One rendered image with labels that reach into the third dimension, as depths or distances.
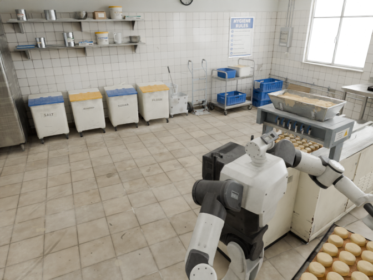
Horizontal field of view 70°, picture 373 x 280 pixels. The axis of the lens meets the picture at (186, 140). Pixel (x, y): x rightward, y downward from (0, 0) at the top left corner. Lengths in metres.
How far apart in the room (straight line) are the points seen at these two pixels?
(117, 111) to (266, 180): 4.42
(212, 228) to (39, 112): 4.50
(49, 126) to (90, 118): 0.70
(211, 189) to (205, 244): 0.18
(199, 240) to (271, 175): 0.38
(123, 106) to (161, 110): 0.78
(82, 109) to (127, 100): 0.81
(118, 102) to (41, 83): 1.45
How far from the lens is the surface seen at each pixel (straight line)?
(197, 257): 0.87
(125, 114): 5.29
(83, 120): 5.20
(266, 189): 1.03
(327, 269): 1.14
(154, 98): 5.35
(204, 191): 0.96
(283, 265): 2.67
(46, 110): 5.13
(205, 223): 0.90
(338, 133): 2.35
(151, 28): 5.87
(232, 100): 6.16
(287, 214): 2.66
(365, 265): 1.18
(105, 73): 5.72
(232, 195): 0.94
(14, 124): 4.97
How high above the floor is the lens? 1.92
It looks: 24 degrees down
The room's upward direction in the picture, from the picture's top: 1 degrees counter-clockwise
